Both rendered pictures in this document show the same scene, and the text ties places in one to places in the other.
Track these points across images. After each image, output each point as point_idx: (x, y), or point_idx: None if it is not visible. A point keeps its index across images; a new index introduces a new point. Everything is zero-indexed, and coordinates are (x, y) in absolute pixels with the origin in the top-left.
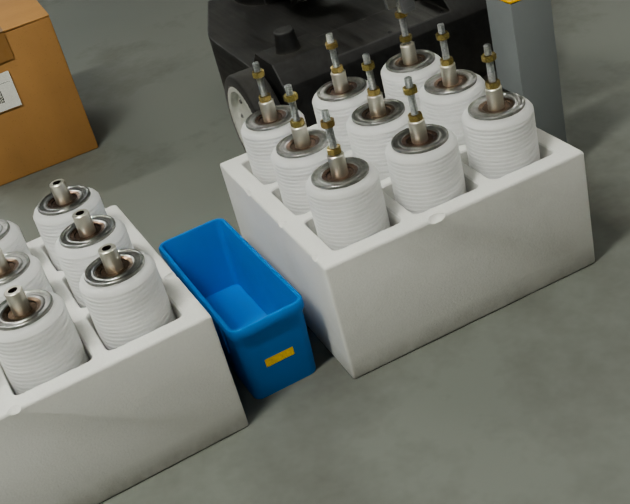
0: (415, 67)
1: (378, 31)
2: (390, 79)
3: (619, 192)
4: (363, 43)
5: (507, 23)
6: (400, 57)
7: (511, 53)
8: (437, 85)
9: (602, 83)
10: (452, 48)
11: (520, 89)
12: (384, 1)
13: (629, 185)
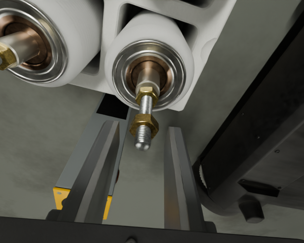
0: (117, 61)
1: (291, 150)
2: (145, 25)
3: (70, 92)
4: (298, 131)
5: (77, 165)
6: (172, 81)
7: (89, 140)
8: (28, 25)
9: (157, 161)
10: (226, 155)
11: (92, 116)
12: (180, 140)
13: (72, 100)
